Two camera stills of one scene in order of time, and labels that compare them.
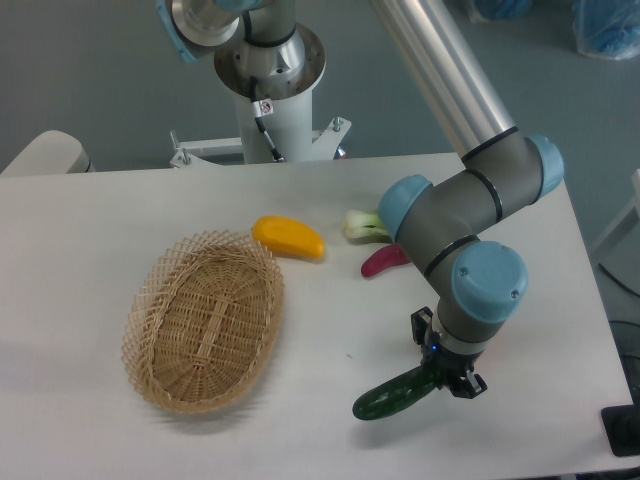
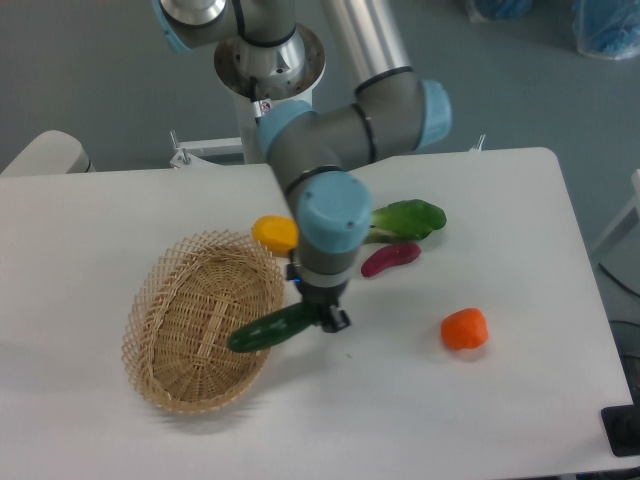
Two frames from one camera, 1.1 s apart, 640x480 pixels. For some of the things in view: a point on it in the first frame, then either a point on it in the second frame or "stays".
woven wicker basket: [205, 322] stays
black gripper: [445, 365] → [324, 299]
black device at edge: [622, 426] stays
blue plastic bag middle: [503, 9] stays
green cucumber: [397, 393] → [270, 327]
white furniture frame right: [633, 203] stays
